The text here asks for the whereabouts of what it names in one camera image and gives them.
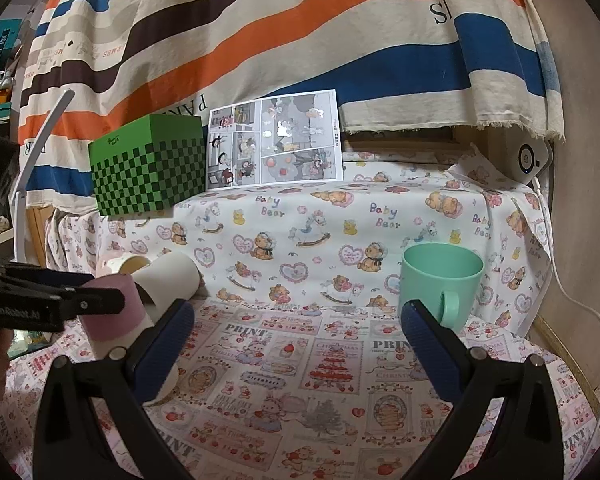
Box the white and pink cup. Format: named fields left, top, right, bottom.
left=80, top=274, right=195, bottom=405

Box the cream white cup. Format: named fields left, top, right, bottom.
left=131, top=252, right=200, bottom=323

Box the white desk lamp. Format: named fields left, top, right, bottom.
left=10, top=89, right=76, bottom=263

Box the pink white mug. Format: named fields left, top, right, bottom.
left=95, top=252, right=150, bottom=278

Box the green checkered box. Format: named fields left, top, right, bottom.
left=88, top=114, right=206, bottom=217

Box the mint green mug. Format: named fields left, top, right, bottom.
left=399, top=243, right=484, bottom=333

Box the bear print tablecloth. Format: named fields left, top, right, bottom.
left=0, top=142, right=600, bottom=480

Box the white shelf with boxes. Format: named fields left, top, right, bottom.
left=0, top=6, right=29, bottom=142

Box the comic sticker sheet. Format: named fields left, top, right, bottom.
left=206, top=89, right=343, bottom=190

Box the white round-button device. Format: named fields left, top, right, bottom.
left=504, top=127, right=554, bottom=184

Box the striped hanging cloth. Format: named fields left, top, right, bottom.
left=18, top=0, right=565, bottom=214

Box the white cable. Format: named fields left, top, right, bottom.
left=532, top=173, right=600, bottom=430

